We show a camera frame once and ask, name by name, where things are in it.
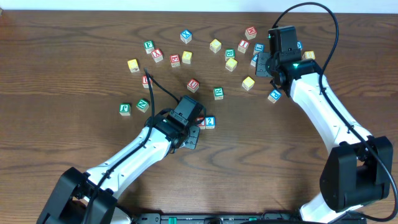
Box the red i block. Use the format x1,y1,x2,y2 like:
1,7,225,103
238,40,250,54
197,117,206,129

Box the blue 2 block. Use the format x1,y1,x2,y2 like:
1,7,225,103
205,116,216,129

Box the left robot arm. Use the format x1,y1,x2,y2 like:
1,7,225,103
37,96,205,224

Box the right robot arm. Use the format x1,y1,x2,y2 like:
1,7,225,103
256,26,397,223

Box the blue D block upper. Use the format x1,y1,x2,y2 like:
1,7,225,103
297,41,303,50

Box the blue L block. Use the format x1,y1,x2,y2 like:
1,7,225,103
253,43,265,55

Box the yellow block far right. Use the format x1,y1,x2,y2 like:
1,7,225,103
302,51,315,60

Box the blue T block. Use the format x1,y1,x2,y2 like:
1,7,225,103
251,54,258,67

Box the red M block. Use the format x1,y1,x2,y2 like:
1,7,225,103
245,26,257,40

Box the red U block centre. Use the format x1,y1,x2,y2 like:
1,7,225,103
187,78,200,93

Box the red u block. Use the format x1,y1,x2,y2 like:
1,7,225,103
187,78,200,93
142,75,153,88

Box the blue P block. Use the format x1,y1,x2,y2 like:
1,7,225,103
267,89,282,103

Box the green N block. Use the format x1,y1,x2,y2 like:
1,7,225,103
136,98,150,113

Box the yellow S block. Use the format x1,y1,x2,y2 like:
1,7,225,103
242,77,255,91

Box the green R block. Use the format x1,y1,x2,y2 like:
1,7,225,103
213,87,224,100

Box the green B block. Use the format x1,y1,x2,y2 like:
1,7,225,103
224,49,236,61

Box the yellow O block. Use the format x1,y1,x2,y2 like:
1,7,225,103
225,58,238,72

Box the green J block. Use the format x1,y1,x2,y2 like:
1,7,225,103
119,103,131,116

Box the red U block left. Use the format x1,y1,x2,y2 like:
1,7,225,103
142,75,153,88

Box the red block beside yellow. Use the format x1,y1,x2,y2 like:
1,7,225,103
170,54,180,68

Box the yellow block upper centre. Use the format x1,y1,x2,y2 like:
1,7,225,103
210,39,222,54

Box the yellow block upper left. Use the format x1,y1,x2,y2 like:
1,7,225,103
182,51,193,64

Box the red X block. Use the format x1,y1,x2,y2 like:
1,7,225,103
150,49,164,63

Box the yellow block far left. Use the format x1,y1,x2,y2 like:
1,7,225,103
127,59,140,73

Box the green F block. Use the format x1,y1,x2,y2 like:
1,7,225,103
144,40,155,54

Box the blue X block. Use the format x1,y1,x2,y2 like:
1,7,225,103
180,29,192,44

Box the right black cable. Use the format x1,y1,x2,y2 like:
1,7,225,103
271,1,398,223

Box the black cable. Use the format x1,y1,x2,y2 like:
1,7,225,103
80,67,181,224
271,1,398,223

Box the left black cable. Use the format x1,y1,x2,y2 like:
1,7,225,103
80,67,181,224

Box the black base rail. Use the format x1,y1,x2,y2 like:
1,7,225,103
130,212,368,224

